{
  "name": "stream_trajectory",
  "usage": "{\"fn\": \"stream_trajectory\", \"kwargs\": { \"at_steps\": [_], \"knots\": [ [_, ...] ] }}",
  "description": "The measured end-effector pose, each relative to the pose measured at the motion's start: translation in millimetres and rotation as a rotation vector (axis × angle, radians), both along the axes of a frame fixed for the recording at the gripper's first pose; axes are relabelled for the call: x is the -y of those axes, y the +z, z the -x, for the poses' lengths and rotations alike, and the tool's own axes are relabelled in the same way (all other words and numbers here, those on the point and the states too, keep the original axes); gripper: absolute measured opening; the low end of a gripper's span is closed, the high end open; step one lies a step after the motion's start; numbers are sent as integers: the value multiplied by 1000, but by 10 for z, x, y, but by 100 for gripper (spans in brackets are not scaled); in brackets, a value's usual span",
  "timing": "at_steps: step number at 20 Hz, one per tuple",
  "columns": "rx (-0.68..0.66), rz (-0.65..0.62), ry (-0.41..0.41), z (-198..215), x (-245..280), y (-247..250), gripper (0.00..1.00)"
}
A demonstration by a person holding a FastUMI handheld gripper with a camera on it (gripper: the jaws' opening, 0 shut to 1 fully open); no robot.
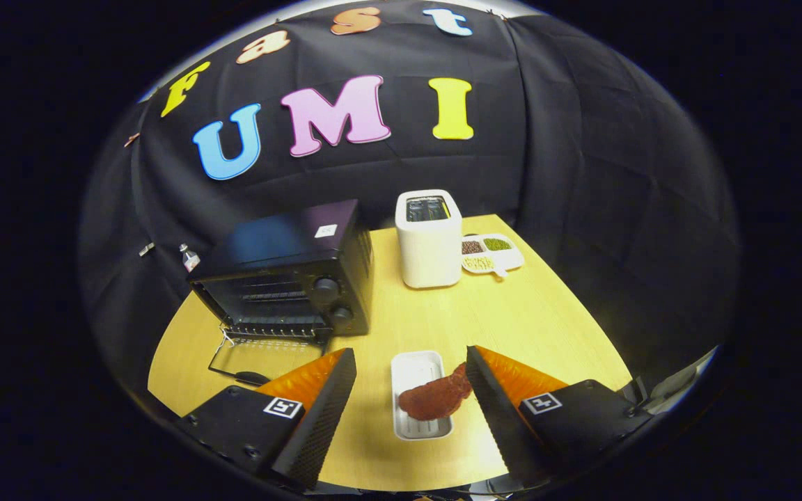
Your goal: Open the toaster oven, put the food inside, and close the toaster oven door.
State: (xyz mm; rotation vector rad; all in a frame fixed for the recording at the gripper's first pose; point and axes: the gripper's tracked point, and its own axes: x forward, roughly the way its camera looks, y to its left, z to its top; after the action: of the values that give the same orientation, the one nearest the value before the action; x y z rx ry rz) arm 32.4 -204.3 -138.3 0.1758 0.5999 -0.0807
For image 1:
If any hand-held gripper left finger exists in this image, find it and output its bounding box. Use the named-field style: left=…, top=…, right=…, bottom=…
left=177, top=348, right=358, bottom=491

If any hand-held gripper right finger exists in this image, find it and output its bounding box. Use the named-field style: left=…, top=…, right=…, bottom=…
left=466, top=345, right=652, bottom=488

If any red meat slice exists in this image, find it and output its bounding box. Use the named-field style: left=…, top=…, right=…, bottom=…
left=398, top=363, right=473, bottom=421

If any black toaster oven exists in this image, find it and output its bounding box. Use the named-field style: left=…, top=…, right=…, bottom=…
left=187, top=200, right=374, bottom=388

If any white slot toaster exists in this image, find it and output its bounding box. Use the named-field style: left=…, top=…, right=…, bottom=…
left=395, top=189, right=463, bottom=289

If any white rectangular tray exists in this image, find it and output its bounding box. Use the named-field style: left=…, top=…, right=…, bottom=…
left=391, top=350, right=455, bottom=441

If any white divided bean dish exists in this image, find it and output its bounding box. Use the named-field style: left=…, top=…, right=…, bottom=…
left=461, top=233, right=525, bottom=279

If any black backdrop cloth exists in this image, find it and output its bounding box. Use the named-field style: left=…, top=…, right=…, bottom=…
left=79, top=0, right=741, bottom=394

